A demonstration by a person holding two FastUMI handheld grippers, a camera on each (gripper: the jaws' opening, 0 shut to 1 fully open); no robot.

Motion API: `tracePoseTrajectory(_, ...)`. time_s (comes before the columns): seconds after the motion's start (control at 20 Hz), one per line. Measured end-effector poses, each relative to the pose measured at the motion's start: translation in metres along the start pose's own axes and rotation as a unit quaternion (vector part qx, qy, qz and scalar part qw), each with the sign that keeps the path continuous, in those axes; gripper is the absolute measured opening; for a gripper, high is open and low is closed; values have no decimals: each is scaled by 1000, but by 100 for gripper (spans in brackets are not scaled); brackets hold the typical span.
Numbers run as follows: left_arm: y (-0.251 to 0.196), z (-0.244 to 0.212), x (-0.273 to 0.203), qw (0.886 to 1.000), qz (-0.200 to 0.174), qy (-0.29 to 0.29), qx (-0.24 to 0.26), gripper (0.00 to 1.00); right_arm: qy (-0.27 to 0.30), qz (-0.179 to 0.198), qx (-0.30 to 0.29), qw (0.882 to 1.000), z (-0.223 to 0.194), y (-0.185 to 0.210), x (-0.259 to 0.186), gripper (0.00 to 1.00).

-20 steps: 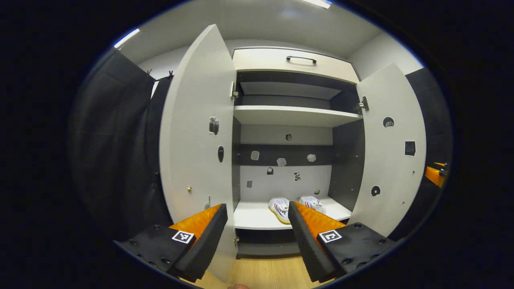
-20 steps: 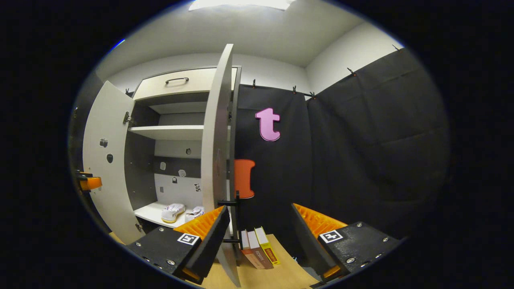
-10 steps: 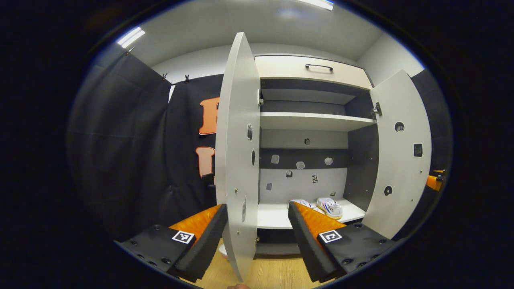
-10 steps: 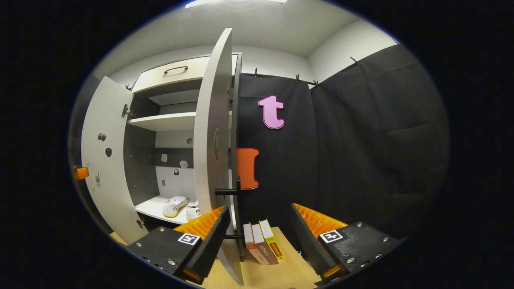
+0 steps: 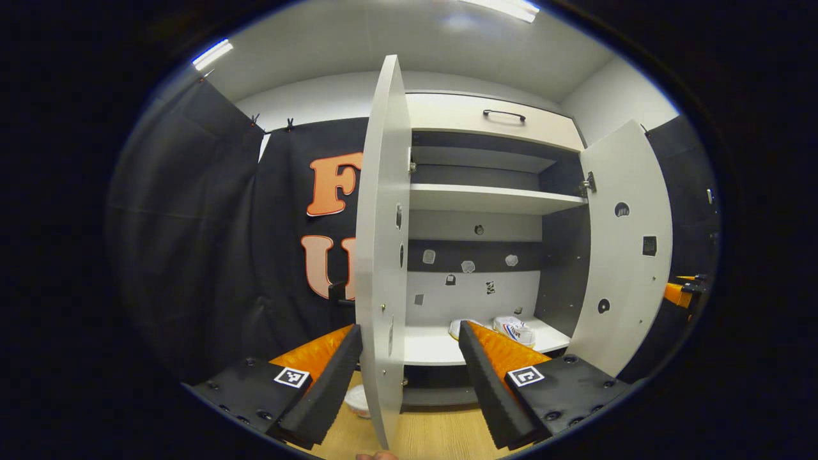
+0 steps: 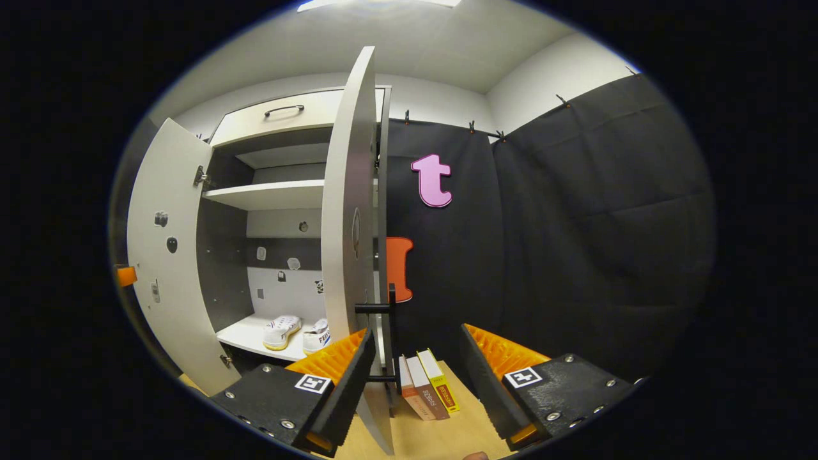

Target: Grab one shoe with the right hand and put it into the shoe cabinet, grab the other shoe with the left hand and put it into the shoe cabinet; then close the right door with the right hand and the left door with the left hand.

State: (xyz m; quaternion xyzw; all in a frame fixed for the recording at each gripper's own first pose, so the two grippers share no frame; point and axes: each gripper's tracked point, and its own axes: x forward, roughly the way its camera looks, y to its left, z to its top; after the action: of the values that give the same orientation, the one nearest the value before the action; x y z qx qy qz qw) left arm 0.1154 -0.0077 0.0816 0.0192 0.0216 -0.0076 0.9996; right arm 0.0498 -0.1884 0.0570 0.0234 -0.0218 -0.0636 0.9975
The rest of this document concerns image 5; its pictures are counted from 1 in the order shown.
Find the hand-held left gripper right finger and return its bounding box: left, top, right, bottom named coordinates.
left=458, top=320, right=640, bottom=450

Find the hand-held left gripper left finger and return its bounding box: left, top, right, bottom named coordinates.
left=182, top=324, right=364, bottom=450

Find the white cabinet door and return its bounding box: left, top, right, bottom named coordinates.
left=566, top=119, right=674, bottom=378
left=355, top=54, right=413, bottom=450

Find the white shoe cabinet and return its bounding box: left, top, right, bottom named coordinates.
left=355, top=54, right=674, bottom=450

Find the white cabinet shelf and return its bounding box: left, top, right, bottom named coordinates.
left=403, top=316, right=571, bottom=367
left=409, top=183, right=589, bottom=216

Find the white cabinet drawer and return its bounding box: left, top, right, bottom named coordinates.
left=406, top=93, right=585, bottom=153

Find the small white object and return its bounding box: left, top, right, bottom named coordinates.
left=344, top=383, right=373, bottom=420

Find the ceiling light strip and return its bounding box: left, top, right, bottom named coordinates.
left=192, top=38, right=234, bottom=71

